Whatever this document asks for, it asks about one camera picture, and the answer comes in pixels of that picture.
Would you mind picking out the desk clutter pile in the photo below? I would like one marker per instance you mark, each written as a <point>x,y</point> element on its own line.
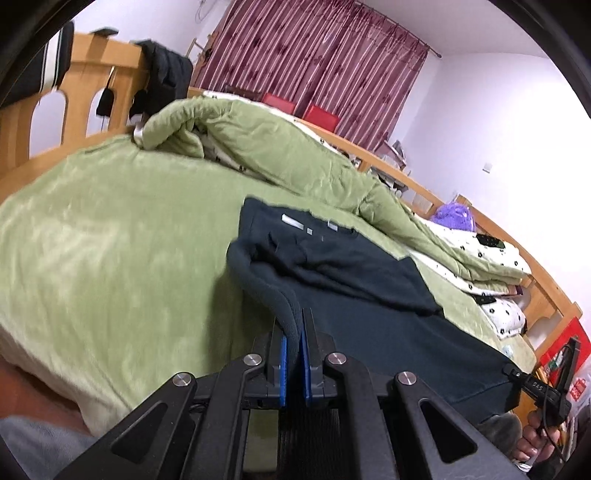
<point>392,159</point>

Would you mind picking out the dark curtain rod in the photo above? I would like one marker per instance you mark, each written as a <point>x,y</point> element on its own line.
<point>422,44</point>

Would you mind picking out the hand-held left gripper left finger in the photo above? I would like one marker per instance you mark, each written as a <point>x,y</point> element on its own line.
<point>284,369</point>

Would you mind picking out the green quilt with flower-print lining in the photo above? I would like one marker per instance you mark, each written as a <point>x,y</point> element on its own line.
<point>277,143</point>

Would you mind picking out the wooden coat rack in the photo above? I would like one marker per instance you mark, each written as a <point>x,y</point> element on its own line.
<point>203,46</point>

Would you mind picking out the red chair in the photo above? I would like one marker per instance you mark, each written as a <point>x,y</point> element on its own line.
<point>278,104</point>
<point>322,119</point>

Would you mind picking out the black remote control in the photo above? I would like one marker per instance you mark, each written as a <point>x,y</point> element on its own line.
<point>485,300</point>
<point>489,240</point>

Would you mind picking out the person's grey trouser leg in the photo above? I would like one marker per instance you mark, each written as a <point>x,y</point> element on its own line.
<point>41,447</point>

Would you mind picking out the black sweatshirt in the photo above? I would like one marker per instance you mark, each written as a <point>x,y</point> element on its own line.
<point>369,323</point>

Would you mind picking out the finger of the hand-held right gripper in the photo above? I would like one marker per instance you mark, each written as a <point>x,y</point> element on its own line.
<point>538,390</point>
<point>571,369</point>

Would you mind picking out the red printed bag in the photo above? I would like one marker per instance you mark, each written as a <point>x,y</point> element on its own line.
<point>582,330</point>

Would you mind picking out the black jacket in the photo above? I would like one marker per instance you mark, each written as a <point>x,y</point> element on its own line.
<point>168,74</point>

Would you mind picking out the wooden bed frame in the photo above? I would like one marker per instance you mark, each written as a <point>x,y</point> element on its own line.
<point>83,92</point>

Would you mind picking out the black white striped garment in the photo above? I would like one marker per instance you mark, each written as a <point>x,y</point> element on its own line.
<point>51,60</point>

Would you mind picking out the purple plush toy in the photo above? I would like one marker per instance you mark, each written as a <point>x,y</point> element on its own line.
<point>455,217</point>

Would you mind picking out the dark wooden chair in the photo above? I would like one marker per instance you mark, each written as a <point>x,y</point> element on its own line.
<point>240,91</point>

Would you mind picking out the white flower-print pillow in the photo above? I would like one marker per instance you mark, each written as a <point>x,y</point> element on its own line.
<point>505,318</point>

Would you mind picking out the small black hanging pouch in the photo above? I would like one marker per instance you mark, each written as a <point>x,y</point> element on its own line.
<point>105,101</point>

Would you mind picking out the red patterned curtain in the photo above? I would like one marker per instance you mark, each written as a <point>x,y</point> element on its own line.
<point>323,60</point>

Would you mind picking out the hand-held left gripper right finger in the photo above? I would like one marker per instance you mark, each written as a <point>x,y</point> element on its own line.
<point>305,369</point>

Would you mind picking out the flat black object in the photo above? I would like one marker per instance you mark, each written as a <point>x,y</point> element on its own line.
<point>104,32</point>

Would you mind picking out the person's right hand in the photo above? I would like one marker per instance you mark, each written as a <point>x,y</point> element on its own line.
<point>531,445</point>

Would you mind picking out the green bed sheet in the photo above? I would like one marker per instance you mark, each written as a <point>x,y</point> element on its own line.
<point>115,258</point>

